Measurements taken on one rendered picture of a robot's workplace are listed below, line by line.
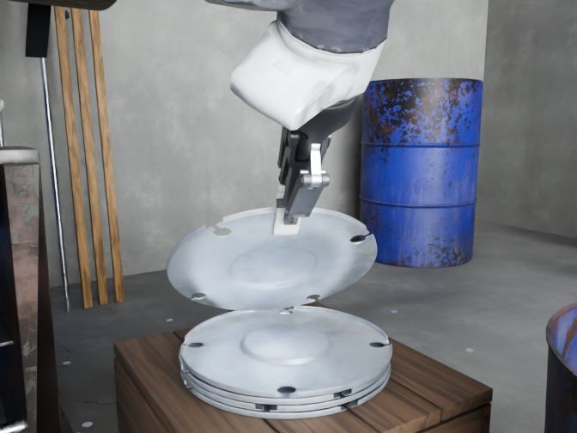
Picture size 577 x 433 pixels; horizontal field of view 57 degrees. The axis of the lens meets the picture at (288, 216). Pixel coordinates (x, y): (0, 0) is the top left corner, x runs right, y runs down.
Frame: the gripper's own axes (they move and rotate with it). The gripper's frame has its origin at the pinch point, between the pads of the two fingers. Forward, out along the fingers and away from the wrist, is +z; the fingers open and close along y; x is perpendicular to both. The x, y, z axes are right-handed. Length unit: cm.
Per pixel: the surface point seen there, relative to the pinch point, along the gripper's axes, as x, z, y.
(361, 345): -11.8, 18.5, -10.1
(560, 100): -210, 144, 180
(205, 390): 9.9, 14.9, -15.5
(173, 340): 14.2, 30.2, -2.7
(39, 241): 34.4, 24.7, 12.7
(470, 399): -22.1, 12.8, -20.1
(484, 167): -191, 208, 181
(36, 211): 34.5, 21.4, 16.1
